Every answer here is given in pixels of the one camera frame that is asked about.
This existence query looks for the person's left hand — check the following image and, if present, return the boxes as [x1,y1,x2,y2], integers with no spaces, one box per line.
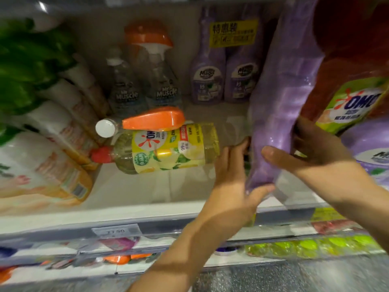
[197,138,276,232]

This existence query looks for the red green-label detergent pouch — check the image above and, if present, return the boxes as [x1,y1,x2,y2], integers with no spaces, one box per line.
[301,0,389,134]

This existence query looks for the purple twin spray bottle pack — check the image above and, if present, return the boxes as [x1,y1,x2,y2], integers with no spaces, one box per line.
[340,115,389,192]

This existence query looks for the row of white green-capped bottles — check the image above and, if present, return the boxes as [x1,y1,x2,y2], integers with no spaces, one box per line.
[0,18,113,207]

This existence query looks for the person's right hand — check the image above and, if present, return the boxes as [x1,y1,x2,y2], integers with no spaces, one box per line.
[261,115,368,207]

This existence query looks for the row of lime green packets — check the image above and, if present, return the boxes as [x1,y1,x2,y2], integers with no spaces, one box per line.
[246,234,380,258]

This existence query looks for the orange white trigger sprayer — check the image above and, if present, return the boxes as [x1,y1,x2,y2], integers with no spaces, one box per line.
[95,106,186,139]

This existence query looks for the white price tag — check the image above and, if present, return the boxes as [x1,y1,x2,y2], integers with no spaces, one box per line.
[91,223,142,238]

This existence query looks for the yellow price tag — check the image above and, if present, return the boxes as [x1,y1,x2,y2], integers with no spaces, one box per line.
[311,206,345,223]

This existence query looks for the purple cleaner pouch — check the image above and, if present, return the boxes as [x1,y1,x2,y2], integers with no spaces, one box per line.
[246,0,326,192]

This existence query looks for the large yellow red-capped bottle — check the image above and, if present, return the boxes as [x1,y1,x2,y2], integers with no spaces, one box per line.
[90,122,221,175]

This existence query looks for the person's left forearm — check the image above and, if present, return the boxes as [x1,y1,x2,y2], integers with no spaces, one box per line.
[128,216,244,292]

